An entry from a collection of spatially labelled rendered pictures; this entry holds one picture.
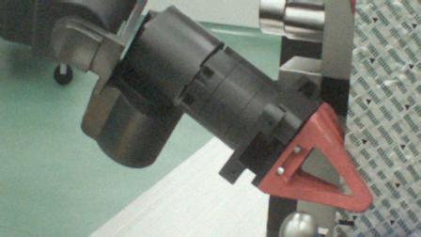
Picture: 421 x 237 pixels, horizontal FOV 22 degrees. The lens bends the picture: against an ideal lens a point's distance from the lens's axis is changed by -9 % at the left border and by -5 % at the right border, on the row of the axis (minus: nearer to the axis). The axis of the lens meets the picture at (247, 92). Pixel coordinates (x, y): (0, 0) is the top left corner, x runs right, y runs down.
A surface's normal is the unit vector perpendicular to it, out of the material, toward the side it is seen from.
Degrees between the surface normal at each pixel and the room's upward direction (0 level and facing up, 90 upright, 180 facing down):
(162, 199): 0
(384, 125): 90
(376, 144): 90
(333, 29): 90
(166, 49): 70
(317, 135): 100
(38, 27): 113
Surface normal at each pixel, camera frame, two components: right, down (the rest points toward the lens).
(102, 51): -0.18, 0.59
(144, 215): 0.07, -0.97
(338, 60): -0.29, 0.21
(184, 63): -0.11, -0.03
